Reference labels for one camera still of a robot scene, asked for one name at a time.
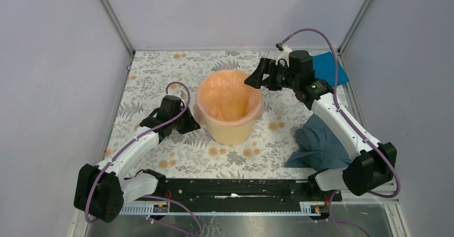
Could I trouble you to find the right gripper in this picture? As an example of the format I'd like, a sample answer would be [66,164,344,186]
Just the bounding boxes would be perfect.
[244,58,299,91]

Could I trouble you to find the pink plastic trash bag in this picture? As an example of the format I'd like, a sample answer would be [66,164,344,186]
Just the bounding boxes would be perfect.
[193,70,264,127]

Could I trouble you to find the yellow trash bin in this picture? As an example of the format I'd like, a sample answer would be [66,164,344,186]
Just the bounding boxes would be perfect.
[196,70,264,146]

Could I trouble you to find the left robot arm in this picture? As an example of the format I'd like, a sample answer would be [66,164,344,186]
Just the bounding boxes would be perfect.
[73,95,200,223]

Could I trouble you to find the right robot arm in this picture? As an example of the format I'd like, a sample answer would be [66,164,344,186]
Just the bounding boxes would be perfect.
[244,50,397,201]

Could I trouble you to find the bright blue cloth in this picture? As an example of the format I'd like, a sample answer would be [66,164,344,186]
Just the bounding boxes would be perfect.
[312,52,350,87]

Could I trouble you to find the grey-blue cloth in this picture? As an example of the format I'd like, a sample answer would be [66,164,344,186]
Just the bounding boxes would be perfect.
[284,114,351,172]

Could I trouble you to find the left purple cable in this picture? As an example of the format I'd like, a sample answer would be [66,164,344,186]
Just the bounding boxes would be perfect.
[84,82,205,237]

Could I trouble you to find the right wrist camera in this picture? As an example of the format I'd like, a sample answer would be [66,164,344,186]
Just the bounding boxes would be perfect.
[275,43,292,67]

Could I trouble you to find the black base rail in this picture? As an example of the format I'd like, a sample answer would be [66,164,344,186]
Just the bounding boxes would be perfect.
[149,178,342,215]

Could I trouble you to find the aluminium frame post right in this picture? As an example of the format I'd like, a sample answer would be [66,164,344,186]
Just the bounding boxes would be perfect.
[338,0,373,54]

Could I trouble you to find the aluminium frame post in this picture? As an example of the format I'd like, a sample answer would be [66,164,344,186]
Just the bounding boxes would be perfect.
[338,0,373,54]
[99,0,135,58]

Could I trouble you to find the aluminium frame post left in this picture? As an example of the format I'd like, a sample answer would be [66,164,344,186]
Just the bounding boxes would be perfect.
[99,0,135,58]

